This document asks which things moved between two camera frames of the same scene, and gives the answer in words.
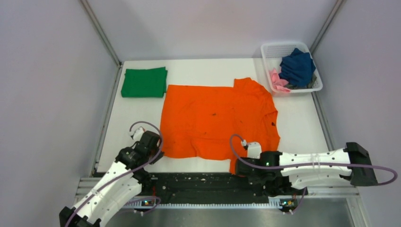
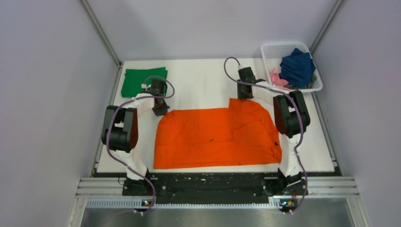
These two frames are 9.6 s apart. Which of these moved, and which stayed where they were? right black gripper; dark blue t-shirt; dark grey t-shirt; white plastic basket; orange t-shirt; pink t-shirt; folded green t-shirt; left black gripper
Moved: orange t-shirt; right black gripper; left black gripper
Stayed: dark grey t-shirt; folded green t-shirt; dark blue t-shirt; pink t-shirt; white plastic basket
